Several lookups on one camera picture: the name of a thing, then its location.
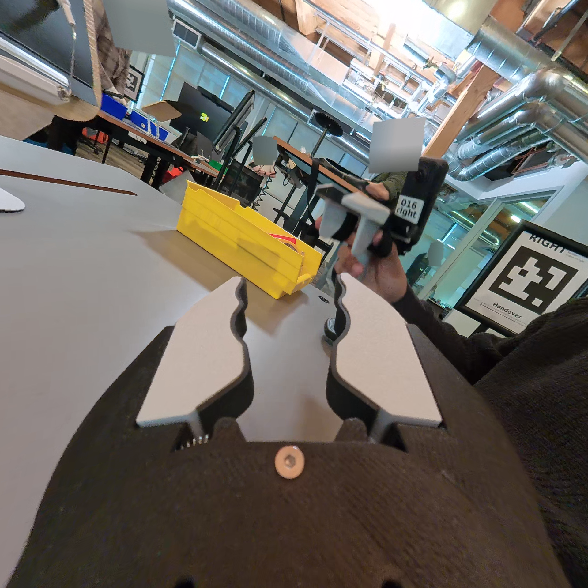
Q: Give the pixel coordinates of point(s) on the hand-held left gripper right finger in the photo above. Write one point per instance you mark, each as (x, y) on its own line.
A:
(386, 363)

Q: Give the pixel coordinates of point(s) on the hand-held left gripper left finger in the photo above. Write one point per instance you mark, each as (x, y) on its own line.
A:
(197, 363)

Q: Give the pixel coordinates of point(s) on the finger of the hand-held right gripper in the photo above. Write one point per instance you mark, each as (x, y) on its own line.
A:
(367, 243)
(354, 207)

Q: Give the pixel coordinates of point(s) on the red brick stick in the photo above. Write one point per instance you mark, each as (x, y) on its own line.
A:
(285, 241)

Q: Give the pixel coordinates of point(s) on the yellow storage bin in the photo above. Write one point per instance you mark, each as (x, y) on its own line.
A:
(239, 243)

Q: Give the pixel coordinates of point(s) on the person's right forearm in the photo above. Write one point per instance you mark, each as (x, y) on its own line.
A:
(514, 413)

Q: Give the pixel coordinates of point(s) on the person's right hand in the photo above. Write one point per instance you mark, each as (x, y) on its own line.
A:
(377, 276)

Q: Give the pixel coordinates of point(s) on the wooden top standing desk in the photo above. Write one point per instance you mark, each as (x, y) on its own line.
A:
(308, 161)

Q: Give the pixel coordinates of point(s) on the black white marker sign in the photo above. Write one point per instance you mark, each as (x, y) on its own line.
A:
(528, 280)

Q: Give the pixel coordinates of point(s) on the black monitor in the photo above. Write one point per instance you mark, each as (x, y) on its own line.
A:
(216, 115)

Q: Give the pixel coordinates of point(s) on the long wooden desk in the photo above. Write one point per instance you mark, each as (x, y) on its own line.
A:
(156, 152)

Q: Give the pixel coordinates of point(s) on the blue parts tray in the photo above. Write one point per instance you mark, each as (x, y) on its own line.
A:
(133, 118)

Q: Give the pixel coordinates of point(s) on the white stand base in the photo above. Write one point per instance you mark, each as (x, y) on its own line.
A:
(9, 199)

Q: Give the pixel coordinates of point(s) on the small framed marker sign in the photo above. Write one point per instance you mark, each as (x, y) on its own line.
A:
(134, 81)

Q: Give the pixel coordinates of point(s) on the silver ventilation duct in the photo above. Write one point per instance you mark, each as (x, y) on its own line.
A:
(524, 119)
(303, 55)

